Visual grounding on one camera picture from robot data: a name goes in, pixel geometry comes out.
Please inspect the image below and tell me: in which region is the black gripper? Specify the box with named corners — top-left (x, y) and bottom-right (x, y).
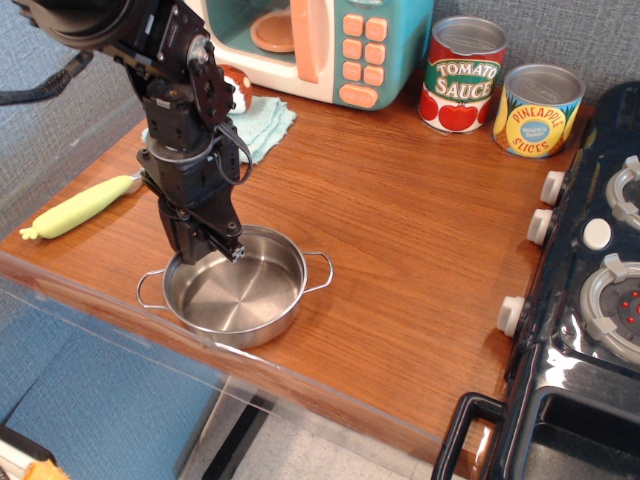
top-left (137, 134), bottom-right (245, 265)

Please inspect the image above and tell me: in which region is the small stainless steel pan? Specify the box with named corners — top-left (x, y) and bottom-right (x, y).
top-left (136, 225), bottom-right (334, 350)

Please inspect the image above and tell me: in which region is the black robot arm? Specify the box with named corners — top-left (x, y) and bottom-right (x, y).
top-left (1, 1), bottom-right (249, 264)

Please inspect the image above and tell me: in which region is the light blue folded cloth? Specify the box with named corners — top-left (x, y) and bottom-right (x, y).
top-left (142, 97), bottom-right (296, 164)

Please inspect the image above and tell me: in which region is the plush toy mushroom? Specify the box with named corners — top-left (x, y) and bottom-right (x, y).
top-left (222, 64), bottom-right (253, 114)

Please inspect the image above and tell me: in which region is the orange microwave turntable plate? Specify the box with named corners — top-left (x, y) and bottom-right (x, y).
top-left (250, 10), bottom-right (294, 53)

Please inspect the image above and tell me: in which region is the teal toy microwave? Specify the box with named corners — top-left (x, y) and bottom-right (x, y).
top-left (188, 0), bottom-right (434, 111)

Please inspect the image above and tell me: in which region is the tray with orange object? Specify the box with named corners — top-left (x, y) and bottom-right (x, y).
top-left (1, 425), bottom-right (69, 479)

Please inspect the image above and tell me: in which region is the white stove knob front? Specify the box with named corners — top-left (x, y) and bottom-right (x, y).
top-left (497, 296), bottom-right (525, 338)

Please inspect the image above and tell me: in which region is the white stove knob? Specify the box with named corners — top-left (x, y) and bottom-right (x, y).
top-left (540, 171), bottom-right (565, 206)
top-left (497, 296), bottom-right (525, 338)
top-left (527, 209), bottom-right (553, 246)

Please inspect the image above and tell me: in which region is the tomato sauce can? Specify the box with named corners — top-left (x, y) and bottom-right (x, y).
top-left (419, 16), bottom-right (508, 133)

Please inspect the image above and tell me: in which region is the white stove knob middle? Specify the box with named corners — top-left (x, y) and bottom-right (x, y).
top-left (527, 209), bottom-right (553, 246)

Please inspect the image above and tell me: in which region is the white stove knob rear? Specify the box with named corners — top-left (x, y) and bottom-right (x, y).
top-left (540, 171), bottom-right (565, 206)

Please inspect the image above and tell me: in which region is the pineapple slices can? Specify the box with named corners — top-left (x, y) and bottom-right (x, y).
top-left (493, 64), bottom-right (585, 159)

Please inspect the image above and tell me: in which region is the black toy stove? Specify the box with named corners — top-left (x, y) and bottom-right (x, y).
top-left (432, 81), bottom-right (639, 479)

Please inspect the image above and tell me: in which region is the spoon with green handle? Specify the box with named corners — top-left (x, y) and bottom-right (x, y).
top-left (19, 170), bottom-right (142, 240)

